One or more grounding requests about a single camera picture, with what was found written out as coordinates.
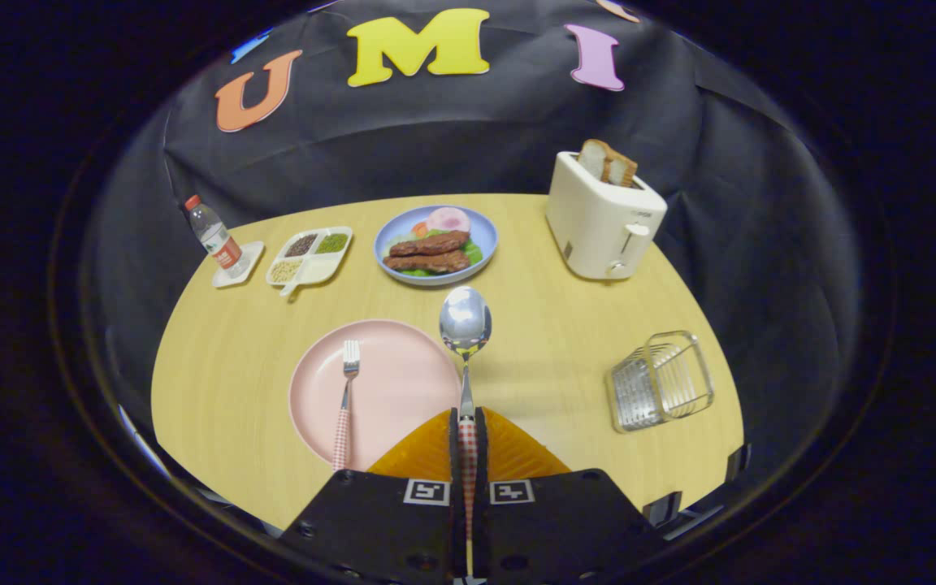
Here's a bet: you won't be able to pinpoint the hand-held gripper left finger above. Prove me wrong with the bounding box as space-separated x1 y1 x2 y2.
279 406 469 585

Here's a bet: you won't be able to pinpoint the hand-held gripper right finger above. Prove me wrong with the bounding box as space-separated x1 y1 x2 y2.
472 406 668 585

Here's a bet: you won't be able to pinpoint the metal fork checkered handle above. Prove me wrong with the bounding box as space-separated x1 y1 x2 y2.
331 340 362 474

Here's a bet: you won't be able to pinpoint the metal spoon checkered handle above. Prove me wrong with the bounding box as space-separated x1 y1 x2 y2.
439 286 493 582

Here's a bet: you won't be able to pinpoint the pink plate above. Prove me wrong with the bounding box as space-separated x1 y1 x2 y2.
288 318 462 474

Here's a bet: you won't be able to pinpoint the brown meat slice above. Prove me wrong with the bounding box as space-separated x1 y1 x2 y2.
383 250 471 274
389 231 471 258

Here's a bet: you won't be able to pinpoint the green lettuce leaves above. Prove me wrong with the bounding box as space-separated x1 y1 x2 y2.
391 232 483 279

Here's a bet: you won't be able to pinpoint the white divided tray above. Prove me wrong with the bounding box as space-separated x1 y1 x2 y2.
266 226 353 297

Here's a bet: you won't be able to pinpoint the pink ham slice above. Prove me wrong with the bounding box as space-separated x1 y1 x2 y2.
425 207 472 235

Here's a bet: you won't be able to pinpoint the blue plate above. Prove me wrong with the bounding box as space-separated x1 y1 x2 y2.
374 205 499 287

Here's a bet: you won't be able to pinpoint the white toaster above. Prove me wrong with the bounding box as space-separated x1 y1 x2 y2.
545 150 669 281

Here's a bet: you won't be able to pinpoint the white square coaster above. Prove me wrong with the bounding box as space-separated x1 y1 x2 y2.
211 240 266 289

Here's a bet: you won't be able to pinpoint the plastic water bottle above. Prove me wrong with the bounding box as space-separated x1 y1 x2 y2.
184 195 248 279

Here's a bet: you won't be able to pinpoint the metal wire basket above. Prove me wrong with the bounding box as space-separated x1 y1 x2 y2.
604 330 716 434

